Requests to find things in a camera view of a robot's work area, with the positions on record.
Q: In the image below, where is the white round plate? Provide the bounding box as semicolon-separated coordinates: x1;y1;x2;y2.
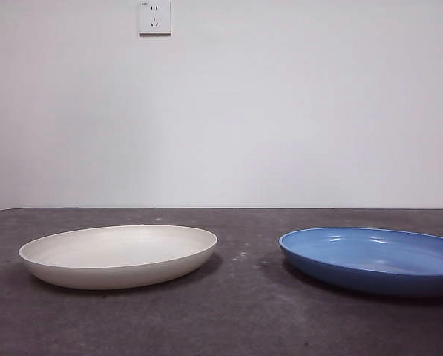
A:
18;224;218;291

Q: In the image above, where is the blue round plate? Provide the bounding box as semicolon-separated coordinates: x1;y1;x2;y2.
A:
279;227;443;297

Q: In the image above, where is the white wall socket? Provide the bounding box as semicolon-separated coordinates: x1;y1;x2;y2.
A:
138;0;172;37

